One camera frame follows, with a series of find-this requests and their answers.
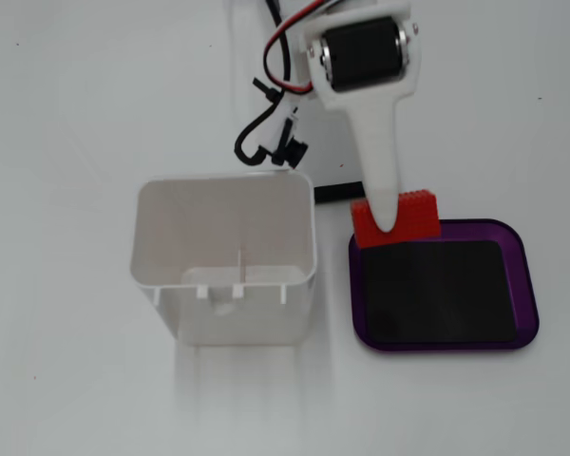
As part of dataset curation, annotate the clear pen with black grip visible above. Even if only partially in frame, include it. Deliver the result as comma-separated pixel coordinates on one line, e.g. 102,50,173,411
313,182,367,205

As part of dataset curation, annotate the black cable tie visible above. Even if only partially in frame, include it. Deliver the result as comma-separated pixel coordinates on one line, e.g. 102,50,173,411
252,77,282,104

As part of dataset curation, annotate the small black camera module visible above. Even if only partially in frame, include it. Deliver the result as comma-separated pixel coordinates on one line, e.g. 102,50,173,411
272,118,311,170

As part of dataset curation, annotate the thick black cable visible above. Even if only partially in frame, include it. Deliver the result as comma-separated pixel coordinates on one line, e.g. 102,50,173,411
234,0,296,167

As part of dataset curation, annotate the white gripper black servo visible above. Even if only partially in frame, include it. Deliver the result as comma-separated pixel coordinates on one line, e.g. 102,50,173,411
305,0,425,235

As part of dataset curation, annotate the white plastic box container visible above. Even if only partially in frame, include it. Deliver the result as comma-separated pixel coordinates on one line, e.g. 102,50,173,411
128,171,319,348

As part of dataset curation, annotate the red studded block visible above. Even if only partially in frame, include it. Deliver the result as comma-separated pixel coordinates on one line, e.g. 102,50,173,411
350,188,443,250

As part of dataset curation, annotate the purple metal tray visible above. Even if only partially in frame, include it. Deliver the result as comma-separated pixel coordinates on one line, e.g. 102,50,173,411
347,218,541,354

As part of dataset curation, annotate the black tray mat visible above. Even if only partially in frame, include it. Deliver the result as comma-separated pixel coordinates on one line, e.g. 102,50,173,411
362,238,520,345

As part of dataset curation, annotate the red black white servo wire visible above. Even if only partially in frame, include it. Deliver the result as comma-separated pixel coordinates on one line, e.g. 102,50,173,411
262,0,343,94

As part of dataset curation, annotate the white camera bracket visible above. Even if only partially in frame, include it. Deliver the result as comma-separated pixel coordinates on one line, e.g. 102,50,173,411
264,90,314,161

